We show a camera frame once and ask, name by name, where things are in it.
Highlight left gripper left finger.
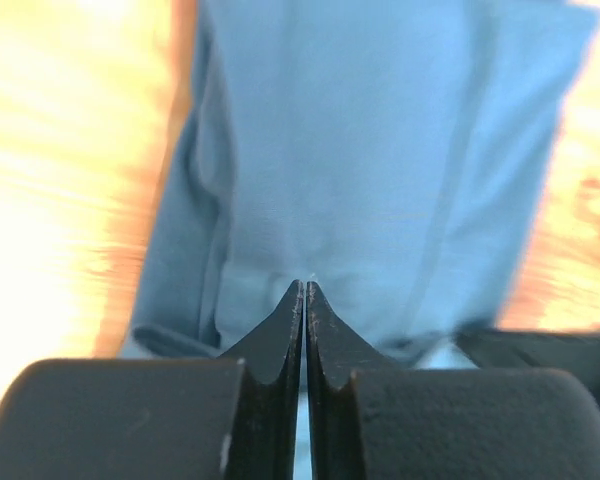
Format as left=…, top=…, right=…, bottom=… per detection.
left=0, top=282, right=303, bottom=480

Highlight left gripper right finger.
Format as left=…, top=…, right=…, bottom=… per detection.
left=306, top=283, right=600, bottom=479

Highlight grey-blue t-shirt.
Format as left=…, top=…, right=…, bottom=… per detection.
left=129, top=0, right=600, bottom=480

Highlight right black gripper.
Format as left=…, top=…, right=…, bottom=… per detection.
left=455, top=329, right=600, bottom=408

